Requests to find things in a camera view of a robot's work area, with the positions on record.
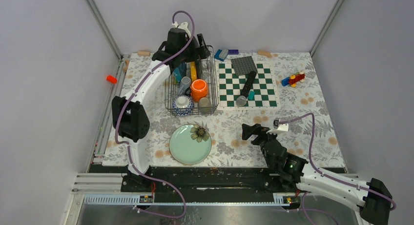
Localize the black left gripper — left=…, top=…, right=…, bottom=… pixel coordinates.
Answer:
left=178, top=34, right=210, bottom=63

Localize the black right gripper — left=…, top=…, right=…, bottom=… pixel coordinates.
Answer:
left=241, top=123, right=281, bottom=154

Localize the yellow polka dot plate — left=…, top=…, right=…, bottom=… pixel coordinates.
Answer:
left=190, top=61, right=197, bottom=82

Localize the mint green flower plate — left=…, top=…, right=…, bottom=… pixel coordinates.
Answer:
left=169, top=124, right=212, bottom=165

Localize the black floral square plate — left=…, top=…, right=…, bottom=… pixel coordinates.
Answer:
left=195, top=55, right=203, bottom=79

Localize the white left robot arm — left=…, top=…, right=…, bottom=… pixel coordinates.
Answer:
left=111, top=21, right=210, bottom=191

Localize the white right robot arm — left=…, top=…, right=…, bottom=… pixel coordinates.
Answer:
left=242, top=123, right=393, bottom=225

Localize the blue grey lego brick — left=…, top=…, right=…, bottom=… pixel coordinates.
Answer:
left=214, top=49, right=228, bottom=61

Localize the purple lego brick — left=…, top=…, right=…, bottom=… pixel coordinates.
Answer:
left=228, top=49, right=239, bottom=55

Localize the black glitter microphone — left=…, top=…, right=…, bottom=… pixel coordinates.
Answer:
left=235, top=71, right=257, bottom=107

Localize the grey blue ceramic mug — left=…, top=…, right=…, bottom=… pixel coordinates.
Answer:
left=177, top=76, right=192, bottom=96

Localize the teal rectangular block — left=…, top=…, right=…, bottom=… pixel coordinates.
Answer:
left=248, top=90, right=255, bottom=101

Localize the blue polka dot plate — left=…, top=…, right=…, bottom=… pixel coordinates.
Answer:
left=173, top=67, right=182, bottom=84

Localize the orange ceramic mug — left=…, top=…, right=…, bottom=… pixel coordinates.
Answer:
left=190, top=79, right=209, bottom=102

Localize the grey lego baseplate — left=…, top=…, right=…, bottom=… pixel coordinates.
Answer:
left=230, top=56, right=257, bottom=76

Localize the green white chessboard mat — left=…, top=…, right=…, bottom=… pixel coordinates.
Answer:
left=216, top=62, right=279, bottom=109

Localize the small beige ceramic cup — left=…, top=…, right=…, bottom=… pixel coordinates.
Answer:
left=198, top=97, right=212, bottom=113

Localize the blue white patterned bowl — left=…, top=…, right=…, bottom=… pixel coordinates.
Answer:
left=172, top=95, right=195, bottom=116

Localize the right wooden cork block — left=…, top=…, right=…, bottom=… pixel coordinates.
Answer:
left=257, top=50, right=273, bottom=58

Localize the wooden cork block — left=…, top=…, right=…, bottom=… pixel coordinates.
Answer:
left=257, top=50, right=273, bottom=58
left=137, top=51, right=151, bottom=57

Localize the left wooden cork block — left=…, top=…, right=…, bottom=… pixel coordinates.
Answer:
left=137, top=51, right=151, bottom=57

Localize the colourful lego toy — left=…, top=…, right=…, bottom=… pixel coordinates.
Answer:
left=281, top=70, right=306, bottom=87

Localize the orange plastic cap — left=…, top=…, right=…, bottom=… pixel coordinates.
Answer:
left=106, top=75, right=118, bottom=84

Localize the grey wire dish rack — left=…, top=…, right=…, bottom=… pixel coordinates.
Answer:
left=164, top=45, right=218, bottom=116

